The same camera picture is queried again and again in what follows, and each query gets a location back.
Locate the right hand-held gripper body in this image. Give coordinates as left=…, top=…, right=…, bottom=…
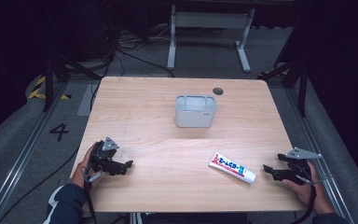
left=284, top=147, right=323, bottom=187

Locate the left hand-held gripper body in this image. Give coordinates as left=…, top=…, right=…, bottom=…
left=88, top=136, right=120, bottom=175

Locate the white toothpaste tube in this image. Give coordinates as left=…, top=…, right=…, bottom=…
left=208, top=150, right=257, bottom=185

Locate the white plastic storage box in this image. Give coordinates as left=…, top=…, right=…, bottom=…
left=174, top=94, right=218, bottom=129

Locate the person's left hand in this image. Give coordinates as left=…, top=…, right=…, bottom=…
left=71, top=142, right=106, bottom=189

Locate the person's right hand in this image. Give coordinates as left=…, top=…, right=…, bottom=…
left=281, top=161, right=336, bottom=217

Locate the black tripod stand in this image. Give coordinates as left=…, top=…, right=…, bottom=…
left=258, top=58, right=312, bottom=119
left=41, top=51, right=103, bottom=113

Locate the yellow black hazard tape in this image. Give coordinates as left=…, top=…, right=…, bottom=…
left=27, top=76, right=73, bottom=101

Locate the aluminium floor rail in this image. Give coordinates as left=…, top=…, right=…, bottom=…
left=0, top=81, right=70, bottom=224
left=284, top=87, right=356, bottom=224

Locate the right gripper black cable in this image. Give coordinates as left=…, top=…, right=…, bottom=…
left=288, top=170, right=334, bottom=224

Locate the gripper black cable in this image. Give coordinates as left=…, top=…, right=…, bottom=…
left=288, top=170, right=334, bottom=224
left=81, top=166, right=103, bottom=224

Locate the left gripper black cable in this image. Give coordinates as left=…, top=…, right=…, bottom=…
left=81, top=166, right=103, bottom=224

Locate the black floor cable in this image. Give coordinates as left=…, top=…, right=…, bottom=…
left=0, top=147, right=81, bottom=224

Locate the tangle of black cables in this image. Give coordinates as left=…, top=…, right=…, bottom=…
left=89, top=21, right=176, bottom=111

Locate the grey metal stand frame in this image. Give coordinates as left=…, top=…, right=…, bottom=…
left=166, top=5, right=256, bottom=74

